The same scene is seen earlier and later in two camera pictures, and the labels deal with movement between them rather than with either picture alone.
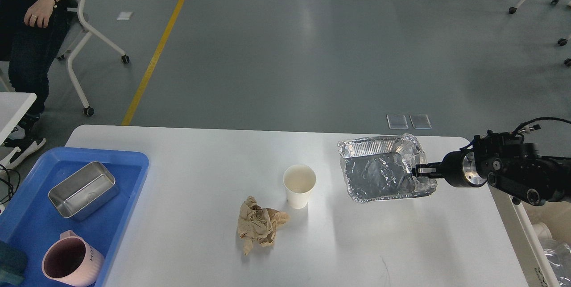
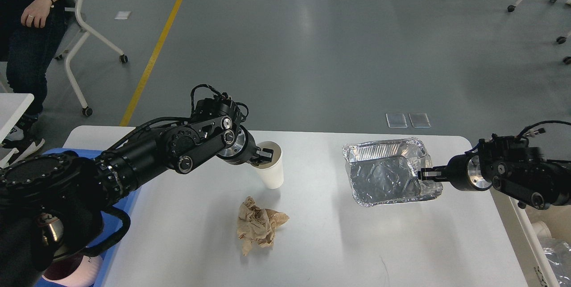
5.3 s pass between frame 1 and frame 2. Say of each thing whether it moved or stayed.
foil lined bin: stayed
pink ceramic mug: stayed
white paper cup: moved
